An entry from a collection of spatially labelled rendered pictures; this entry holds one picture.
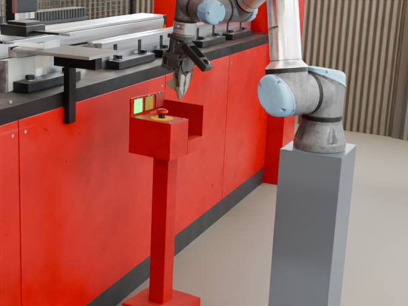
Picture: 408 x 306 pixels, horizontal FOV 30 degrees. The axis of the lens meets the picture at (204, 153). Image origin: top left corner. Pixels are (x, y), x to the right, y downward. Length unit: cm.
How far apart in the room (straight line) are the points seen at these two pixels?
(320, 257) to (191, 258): 123
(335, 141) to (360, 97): 380
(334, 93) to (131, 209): 106
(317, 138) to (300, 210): 22
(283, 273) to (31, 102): 88
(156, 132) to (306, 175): 53
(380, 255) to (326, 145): 151
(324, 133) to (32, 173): 85
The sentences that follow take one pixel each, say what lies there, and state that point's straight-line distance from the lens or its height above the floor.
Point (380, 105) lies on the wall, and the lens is 595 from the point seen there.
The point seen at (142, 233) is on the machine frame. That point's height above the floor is 22.
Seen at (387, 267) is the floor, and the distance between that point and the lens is 348.
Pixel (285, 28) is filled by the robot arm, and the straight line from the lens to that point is 207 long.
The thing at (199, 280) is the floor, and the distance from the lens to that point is 317.
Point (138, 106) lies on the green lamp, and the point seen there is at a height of 81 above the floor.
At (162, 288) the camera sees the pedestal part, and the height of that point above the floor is 18.
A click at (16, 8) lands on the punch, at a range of 238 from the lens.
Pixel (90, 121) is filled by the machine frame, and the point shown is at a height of 75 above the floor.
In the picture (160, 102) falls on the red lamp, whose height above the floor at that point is 80.
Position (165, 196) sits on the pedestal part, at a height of 51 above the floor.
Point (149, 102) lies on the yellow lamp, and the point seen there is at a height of 81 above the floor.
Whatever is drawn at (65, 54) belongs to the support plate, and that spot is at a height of 100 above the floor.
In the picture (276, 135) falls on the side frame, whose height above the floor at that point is 29.
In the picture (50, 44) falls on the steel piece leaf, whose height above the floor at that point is 101.
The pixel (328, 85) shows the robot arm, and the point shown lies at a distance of 214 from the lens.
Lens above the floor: 131
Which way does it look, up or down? 15 degrees down
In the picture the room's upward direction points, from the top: 3 degrees clockwise
